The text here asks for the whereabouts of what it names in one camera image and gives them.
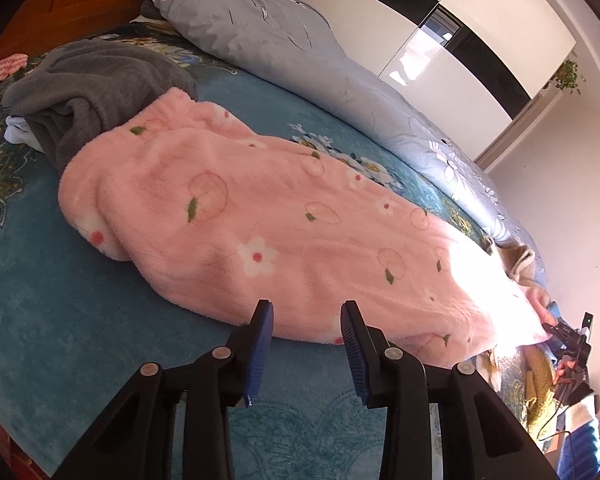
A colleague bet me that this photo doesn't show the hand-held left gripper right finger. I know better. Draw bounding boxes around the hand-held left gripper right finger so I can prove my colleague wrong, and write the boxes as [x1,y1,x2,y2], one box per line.
[340,300,561,480]

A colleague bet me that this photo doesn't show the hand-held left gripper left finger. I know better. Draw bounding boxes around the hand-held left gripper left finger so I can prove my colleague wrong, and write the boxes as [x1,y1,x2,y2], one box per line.
[52,300,274,480]

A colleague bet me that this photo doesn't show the pink fleece floral pajama top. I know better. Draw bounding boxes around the pink fleece floral pajama top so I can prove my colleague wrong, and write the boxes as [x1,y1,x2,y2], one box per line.
[522,285,553,321]

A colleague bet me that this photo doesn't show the mustard knit sweater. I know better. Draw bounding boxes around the mustard knit sweater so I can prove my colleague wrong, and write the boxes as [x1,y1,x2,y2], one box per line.
[522,347,556,433]

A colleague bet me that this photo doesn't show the pink fleece floral pajama pants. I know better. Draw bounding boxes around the pink fleece floral pajama pants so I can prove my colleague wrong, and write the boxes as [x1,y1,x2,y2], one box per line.
[57,87,551,368]

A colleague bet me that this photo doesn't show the person's right hand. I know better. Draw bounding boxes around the person's right hand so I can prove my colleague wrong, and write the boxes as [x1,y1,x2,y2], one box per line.
[554,362,578,386]

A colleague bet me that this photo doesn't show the beige cloth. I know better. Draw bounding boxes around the beige cloth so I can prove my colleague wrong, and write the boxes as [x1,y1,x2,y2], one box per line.
[485,237,538,286]

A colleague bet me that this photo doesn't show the blue ribbed cloth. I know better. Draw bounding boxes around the blue ribbed cloth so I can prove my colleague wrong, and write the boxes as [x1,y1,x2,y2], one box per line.
[555,410,600,478]

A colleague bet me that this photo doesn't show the teal floral blanket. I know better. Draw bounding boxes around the teal floral blanket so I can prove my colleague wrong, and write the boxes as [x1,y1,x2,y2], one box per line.
[0,20,546,480]

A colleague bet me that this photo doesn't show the green potted plant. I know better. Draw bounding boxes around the green potted plant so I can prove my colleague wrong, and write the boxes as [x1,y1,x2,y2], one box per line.
[550,57,581,96]

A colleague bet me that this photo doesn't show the grey-blue daisy print quilt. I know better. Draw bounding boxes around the grey-blue daisy print quilt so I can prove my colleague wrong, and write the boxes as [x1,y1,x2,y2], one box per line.
[129,0,548,291]

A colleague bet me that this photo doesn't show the dark grey garment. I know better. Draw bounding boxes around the dark grey garment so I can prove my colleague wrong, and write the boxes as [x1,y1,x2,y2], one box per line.
[1,39,200,173]

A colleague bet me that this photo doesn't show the white wardrobe with black stripe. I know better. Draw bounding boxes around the white wardrobe with black stripe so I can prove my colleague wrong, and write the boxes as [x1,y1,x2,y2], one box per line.
[267,0,578,163]

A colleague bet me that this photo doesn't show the light blue cloth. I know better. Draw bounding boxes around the light blue cloth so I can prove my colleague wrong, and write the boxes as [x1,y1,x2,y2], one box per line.
[4,115,46,153]

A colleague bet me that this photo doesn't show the pink and white zigzag cloth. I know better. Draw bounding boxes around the pink and white zigzag cloth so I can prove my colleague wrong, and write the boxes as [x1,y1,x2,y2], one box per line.
[0,52,28,92]

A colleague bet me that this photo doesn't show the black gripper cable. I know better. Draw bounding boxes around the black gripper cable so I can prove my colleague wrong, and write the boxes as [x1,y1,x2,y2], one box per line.
[537,400,573,443]

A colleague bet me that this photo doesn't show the wooden bed frame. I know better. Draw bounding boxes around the wooden bed frame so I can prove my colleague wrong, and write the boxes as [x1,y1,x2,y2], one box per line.
[0,0,281,68]

